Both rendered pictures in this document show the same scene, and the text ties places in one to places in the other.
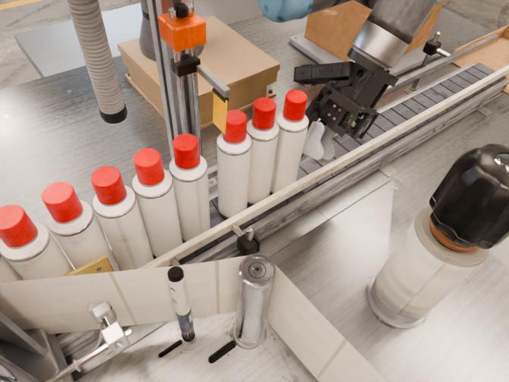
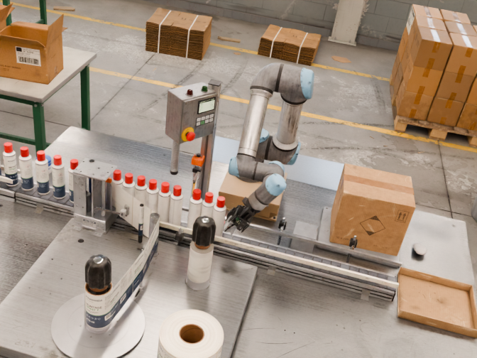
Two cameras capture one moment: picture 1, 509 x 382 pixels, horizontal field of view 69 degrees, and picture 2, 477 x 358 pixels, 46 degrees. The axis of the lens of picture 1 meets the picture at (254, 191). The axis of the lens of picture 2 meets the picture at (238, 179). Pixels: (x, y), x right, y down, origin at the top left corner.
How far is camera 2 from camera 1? 1.91 m
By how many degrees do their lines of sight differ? 40
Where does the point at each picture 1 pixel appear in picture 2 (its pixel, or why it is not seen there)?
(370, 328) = (179, 278)
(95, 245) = (140, 197)
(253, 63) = not seen: hidden behind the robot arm
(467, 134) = (333, 294)
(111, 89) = (173, 164)
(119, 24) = not seen: hidden behind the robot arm
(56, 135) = (181, 179)
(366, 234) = (218, 267)
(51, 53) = (217, 150)
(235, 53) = not seen: hidden behind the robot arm
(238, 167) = (192, 208)
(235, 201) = (189, 223)
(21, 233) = (128, 180)
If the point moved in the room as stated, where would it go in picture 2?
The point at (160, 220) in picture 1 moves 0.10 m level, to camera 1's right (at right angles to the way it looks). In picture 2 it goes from (160, 206) to (172, 219)
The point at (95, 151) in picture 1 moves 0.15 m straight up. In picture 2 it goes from (184, 192) to (187, 165)
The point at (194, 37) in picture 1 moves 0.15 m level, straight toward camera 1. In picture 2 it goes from (197, 163) to (169, 175)
